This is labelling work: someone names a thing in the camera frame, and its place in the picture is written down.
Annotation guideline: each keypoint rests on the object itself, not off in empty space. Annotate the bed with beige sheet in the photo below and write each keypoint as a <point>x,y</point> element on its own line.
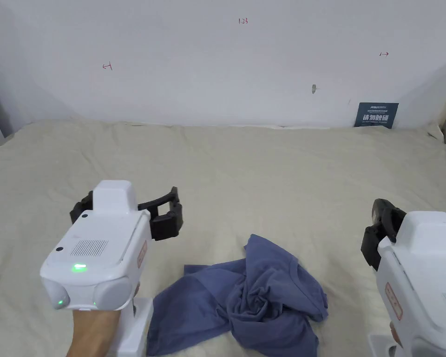
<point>264,174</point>

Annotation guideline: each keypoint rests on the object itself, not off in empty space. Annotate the person's left hand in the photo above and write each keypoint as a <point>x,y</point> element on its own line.
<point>91,334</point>

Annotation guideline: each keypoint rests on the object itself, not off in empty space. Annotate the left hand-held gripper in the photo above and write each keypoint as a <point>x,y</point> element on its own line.
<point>96,245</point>

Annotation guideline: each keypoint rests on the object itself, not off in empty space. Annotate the dark blue sign card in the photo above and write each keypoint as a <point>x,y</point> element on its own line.
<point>376,116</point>

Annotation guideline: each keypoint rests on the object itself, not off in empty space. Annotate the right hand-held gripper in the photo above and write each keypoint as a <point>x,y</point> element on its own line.
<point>427,282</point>

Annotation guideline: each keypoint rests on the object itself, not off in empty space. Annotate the blue shirt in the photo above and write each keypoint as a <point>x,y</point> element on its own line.
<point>245,297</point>

